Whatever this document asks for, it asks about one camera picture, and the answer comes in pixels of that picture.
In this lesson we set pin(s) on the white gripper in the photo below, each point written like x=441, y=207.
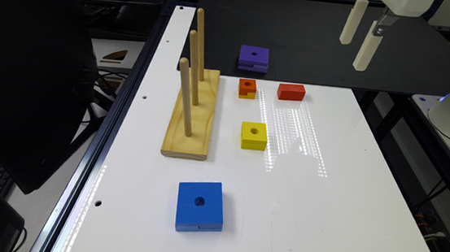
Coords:
x=378, y=28

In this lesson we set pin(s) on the yellow block with hole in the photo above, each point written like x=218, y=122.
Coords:
x=253, y=135

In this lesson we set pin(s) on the red rectangular block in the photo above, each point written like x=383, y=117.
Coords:
x=291, y=92

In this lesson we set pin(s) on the purple block with hole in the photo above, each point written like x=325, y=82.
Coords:
x=254, y=59

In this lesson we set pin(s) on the orange block with hole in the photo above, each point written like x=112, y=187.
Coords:
x=247, y=89

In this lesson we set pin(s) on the blue block with hole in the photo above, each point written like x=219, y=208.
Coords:
x=199, y=207

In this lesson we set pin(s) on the black table mat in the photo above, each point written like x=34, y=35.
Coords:
x=304, y=48

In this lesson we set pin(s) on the rear wooden peg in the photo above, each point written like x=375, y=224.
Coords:
x=201, y=40

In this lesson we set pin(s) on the wooden peg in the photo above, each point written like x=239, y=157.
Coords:
x=194, y=67
x=201, y=40
x=185, y=95

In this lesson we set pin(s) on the middle wooden peg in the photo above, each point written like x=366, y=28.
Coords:
x=194, y=67

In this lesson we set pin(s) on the front wooden peg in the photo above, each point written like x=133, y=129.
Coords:
x=185, y=95

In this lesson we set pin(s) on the wooden peg base board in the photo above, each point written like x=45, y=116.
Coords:
x=195, y=147

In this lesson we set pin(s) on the black computer monitor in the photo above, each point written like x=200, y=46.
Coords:
x=47, y=75

